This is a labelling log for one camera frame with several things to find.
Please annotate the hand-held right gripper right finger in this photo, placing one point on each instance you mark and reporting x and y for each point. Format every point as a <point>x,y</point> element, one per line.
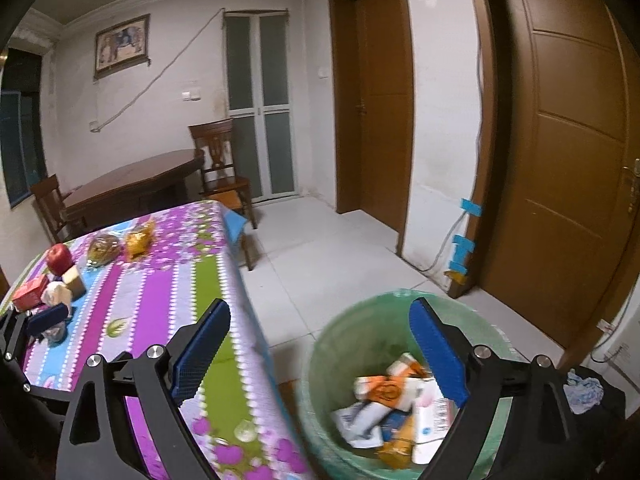
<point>437,350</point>

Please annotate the trash bin with green bag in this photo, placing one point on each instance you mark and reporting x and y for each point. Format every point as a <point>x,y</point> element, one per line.
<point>340,350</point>

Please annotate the wooden chair with blue cushion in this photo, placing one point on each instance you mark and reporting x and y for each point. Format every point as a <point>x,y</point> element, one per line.
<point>235,220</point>

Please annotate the orange white packet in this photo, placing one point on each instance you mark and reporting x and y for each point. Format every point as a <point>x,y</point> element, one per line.
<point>385,385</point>

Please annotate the clear bag of nuts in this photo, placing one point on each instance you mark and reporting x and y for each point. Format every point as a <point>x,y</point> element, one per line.
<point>104,250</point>

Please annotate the plain dark wooden chair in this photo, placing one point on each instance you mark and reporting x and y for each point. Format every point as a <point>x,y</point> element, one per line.
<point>47,200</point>

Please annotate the grey wrapper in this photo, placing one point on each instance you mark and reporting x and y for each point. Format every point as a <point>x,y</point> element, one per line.
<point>52,335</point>

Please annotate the yellow tape piece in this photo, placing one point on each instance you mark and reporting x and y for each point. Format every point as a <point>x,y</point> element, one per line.
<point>456,276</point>

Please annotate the frosted glass double door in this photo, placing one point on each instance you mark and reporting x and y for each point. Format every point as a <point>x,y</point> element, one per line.
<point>260,110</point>

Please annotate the blue tape piece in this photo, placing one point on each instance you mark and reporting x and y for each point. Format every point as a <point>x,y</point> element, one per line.
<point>472,207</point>
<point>458,266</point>
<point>464,243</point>

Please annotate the carved back wooden chair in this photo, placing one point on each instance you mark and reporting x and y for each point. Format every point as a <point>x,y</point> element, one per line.
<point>215,145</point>

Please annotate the red cardboard box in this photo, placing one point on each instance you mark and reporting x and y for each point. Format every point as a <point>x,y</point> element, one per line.
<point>30,294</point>

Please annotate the black bag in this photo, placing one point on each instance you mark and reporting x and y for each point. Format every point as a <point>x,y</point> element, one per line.
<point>612,410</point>

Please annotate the brown panelled wooden door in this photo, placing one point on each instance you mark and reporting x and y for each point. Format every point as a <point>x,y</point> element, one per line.
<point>565,160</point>

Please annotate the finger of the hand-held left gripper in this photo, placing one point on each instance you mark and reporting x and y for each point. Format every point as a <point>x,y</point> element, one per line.
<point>15,365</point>
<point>47,317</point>

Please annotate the blue white rag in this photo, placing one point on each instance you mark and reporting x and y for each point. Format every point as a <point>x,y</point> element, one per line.
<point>582,390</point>

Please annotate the framed wall picture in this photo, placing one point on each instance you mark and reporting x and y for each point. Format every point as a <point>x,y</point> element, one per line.
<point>122,45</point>

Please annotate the beige crumpled ball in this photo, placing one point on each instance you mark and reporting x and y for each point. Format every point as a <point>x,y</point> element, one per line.
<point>55,292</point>

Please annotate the crumpled gold foil wrapper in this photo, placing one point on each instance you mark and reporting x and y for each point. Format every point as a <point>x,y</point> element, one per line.
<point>139,242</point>

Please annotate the dark window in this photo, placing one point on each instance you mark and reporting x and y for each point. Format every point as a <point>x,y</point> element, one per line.
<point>20,135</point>

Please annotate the red apple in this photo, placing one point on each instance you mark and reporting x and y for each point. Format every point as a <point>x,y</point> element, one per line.
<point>60,258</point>

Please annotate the dark wooden dining table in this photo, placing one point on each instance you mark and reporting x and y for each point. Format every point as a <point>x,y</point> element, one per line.
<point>135,180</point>

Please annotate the yellow sponge block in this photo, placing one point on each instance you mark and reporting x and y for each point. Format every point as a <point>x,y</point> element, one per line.
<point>70,274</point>

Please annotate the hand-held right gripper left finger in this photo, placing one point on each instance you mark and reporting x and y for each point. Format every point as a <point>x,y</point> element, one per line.
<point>200,350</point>

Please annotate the purple floral striped tablecloth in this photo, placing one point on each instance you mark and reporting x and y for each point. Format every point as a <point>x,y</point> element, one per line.
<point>150,285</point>

